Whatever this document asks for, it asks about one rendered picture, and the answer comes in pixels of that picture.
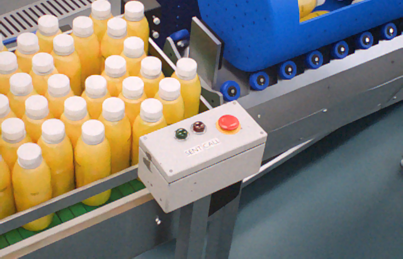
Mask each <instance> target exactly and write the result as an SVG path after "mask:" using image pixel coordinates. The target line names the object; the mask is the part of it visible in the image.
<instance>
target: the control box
mask: <svg viewBox="0 0 403 259"><path fill-rule="evenodd" d="M223 115H232V116H234V117H236V118H237V119H238V120H239V126H238V128H236V129H234V130H225V129H223V128H221V127H220V125H219V118H220V117H221V116H223ZM196 121H201V122H203V123H204V124H205V130H204V131H203V132H195V131H194V130H193V124H194V122H196ZM179 128H184V129H186V130H187V131H188V136H187V137H186V138H185V139H178V138H177V137H176V136H175V132H176V130H177V129H179ZM266 137H267V134H266V132H265V131H264V130H263V129H262V128H261V127H260V126H259V125H258V124H257V123H256V122H255V120H253V119H252V118H251V117H250V116H249V114H248V113H247V112H246V111H245V109H243V107H241V106H240V104H239V103H238V102H236V101H232V102H228V103H226V104H223V105H220V106H218V107H215V108H213V109H211V110H208V111H206V112H203V113H201V114H198V115H196V116H194V117H191V118H188V119H186V120H182V121H179V122H177V123H175V124H172V125H169V126H167V127H164V128H162V129H160V130H157V131H155V132H152V133H150V134H147V135H144V136H142V137H140V138H139V145H140V147H139V170H138V176H139V178H140V179H141V180H142V183H143V184H144V185H145V186H146V188H147V189H148V191H150V193H151V194H152V195H153V197H154V198H155V199H156V200H157V202H158V203H159V205H160V207H161V208H162V209H163V210H164V212H165V213H168V212H171V211H172V210H175V209H178V208H180V207H182V206H185V205H187V204H190V203H192V202H194V201H196V200H198V199H200V198H202V197H204V196H206V195H209V194H211V193H213V192H215V191H217V190H221V189H223V188H225V187H228V186H229V185H232V184H233V183H236V182H238V181H240V180H243V179H245V178H247V177H249V176H251V175H253V174H255V173H259V170H260V167H261V161H262V158H263V153H264V147H265V142H266ZM212 141H213V142H212ZM216 141H217V142H219V143H217V142H216ZM209 142H211V143H212V144H211V143H210V144H211V145H209ZM215 143H216V144H215ZM204 144H205V145H204ZM203 145H204V146H205V147H203ZM198 146H199V147H198ZM208 146H209V147H208ZM199 148H200V149H201V150H200V149H199ZM192 149H194V150H196V149H197V150H198V151H197V150H196V151H194V152H195V153H194V152H193V151H192ZM189 151H190V152H191V153H194V154H190V153H189ZM185 152H186V153H189V155H187V154H186V153H185Z"/></svg>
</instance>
